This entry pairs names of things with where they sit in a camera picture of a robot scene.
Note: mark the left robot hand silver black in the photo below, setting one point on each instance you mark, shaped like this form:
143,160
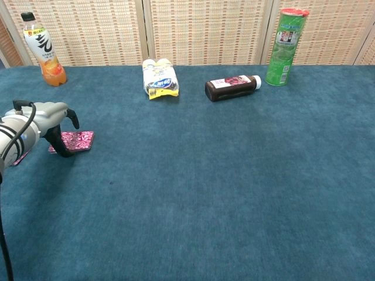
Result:
49,112

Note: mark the orange drink bottle black cap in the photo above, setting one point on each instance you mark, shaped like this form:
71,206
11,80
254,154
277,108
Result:
47,58

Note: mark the woven bamboo screen panel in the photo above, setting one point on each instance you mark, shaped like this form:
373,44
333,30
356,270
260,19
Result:
331,32
205,32
88,32
367,55

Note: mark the white yellow snack package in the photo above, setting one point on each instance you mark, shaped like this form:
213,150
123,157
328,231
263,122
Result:
159,82

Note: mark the blue table mat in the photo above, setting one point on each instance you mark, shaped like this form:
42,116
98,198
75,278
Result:
205,175

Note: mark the dark juice bottle white cap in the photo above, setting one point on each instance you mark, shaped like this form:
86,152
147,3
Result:
228,87

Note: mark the green chip can red lid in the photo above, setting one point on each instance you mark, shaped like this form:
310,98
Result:
282,52

